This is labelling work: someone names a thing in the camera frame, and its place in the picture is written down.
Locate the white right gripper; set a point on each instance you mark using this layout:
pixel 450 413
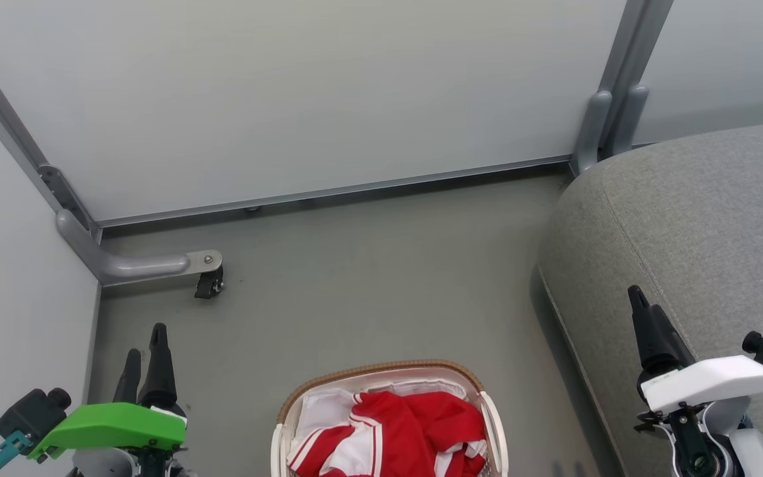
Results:
pixel 712 381

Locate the grey fabric sofa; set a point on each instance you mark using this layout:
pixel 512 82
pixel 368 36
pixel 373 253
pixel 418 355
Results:
pixel 686 218

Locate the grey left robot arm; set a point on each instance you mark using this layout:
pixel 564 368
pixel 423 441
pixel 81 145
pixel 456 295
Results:
pixel 100 464

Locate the white cloth in basket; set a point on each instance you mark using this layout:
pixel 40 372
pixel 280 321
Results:
pixel 322 411

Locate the grey partition upright post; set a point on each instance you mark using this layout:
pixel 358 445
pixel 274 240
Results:
pixel 636 46

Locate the red and white garment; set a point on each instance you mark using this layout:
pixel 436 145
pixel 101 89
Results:
pixel 414 424

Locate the grey partition foot bracket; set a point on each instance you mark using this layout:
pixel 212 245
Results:
pixel 628 119
pixel 590 132

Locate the black caster wheel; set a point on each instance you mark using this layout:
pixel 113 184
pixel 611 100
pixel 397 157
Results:
pixel 208 283

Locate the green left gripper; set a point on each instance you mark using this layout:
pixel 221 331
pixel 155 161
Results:
pixel 113 425

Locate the grey partition bottom rail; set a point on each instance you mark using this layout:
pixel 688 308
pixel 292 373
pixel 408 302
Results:
pixel 328 193

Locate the grey partition corner post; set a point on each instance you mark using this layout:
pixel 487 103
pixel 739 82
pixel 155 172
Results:
pixel 10 129

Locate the white laundry basket brown rim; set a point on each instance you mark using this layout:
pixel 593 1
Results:
pixel 381 367

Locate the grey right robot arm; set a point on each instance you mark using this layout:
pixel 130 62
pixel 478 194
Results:
pixel 759 454

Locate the grey partition foot with caster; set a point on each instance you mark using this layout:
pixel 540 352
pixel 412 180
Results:
pixel 136 265

